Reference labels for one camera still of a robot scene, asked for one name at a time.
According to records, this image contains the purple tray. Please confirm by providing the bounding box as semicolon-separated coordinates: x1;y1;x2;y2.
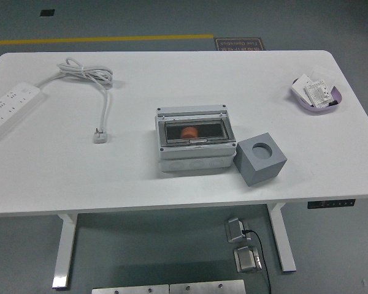
287;77;343;116

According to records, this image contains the silver foot pedal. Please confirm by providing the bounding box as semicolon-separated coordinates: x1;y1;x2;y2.
224;217;250;244
233;245;263;274

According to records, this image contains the white switch socket panel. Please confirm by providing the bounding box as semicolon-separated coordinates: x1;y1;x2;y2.
302;80;332;108

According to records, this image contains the white power cable with plug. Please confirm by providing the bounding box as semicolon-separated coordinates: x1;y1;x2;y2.
34;58;115;145

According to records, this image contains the white table leg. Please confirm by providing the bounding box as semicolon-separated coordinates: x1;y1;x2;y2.
266;202;297;273
51;213;79;290

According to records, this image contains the plain white cover plate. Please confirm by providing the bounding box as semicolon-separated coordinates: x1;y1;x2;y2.
291;73;314;100

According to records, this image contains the black table control panel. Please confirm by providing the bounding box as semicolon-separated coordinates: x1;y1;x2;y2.
307;198;356;210

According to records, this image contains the transparent hinged box lid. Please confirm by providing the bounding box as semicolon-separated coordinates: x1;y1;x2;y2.
159;114;231;148

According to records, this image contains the clear plastic bag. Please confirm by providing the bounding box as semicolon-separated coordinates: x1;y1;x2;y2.
309;67;339;90

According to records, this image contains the grey block with round hole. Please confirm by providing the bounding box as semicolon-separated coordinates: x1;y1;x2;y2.
234;132;288;187

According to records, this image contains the orange cylindrical battery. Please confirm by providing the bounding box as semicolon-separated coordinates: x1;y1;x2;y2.
180;126;199;140

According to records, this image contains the black pedal cable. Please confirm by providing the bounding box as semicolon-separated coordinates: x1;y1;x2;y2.
242;228;272;294

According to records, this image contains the white power strip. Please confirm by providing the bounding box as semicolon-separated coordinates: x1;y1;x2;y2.
0;81;47;145

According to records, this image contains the grey white junction box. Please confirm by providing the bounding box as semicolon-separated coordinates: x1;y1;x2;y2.
155;104;237;173

